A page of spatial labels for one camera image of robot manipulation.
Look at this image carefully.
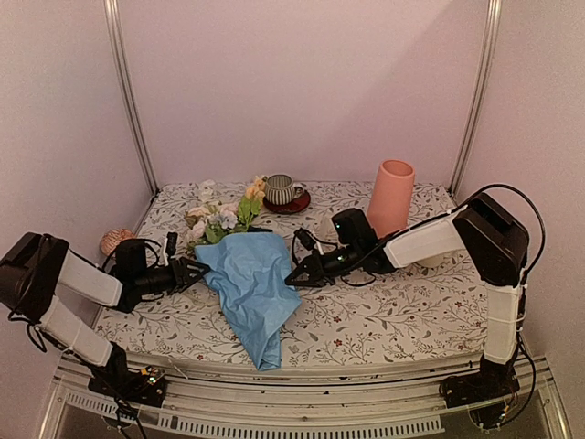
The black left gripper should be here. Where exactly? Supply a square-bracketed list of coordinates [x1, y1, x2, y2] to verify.
[135, 256, 211, 295]

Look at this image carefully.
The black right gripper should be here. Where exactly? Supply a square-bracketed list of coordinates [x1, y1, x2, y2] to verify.
[286, 242, 362, 287]

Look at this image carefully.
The artificial flower bouquet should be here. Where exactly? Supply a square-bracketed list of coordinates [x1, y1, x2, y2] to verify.
[184, 176, 268, 252]

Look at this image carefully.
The blue wrapping paper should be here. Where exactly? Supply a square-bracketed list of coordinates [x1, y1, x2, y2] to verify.
[194, 232, 302, 371]

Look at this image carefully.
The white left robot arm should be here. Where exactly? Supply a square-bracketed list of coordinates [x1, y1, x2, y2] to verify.
[1, 232, 210, 397]

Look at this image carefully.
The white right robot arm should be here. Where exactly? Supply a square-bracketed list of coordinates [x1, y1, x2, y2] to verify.
[285, 189, 529, 399]

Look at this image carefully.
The pink vase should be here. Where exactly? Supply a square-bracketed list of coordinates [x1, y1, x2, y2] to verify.
[367, 159, 415, 238]

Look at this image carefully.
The dark red saucer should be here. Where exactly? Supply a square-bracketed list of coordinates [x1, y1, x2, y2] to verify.
[263, 190, 311, 215]

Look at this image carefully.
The striped ceramic cup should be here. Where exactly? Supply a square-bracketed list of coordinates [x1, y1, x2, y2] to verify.
[264, 174, 304, 206]

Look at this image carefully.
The floral tablecloth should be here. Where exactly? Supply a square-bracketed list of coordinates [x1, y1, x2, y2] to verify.
[95, 180, 487, 369]

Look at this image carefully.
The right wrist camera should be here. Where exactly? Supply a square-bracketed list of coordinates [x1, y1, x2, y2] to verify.
[294, 228, 323, 254]

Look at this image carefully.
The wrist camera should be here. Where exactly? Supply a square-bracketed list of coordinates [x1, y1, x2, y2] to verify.
[161, 232, 178, 266]
[294, 228, 323, 254]

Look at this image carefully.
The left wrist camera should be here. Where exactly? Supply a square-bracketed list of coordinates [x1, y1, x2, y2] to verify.
[161, 232, 178, 266]

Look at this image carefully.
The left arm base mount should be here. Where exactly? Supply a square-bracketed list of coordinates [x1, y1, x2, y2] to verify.
[88, 366, 168, 408]

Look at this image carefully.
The aluminium front rail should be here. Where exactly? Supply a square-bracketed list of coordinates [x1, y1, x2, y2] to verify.
[39, 355, 572, 438]

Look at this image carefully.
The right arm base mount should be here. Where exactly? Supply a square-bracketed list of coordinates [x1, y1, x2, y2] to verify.
[439, 372, 520, 430]

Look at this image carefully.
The left aluminium frame post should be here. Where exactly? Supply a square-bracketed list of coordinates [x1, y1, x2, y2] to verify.
[103, 0, 160, 197]

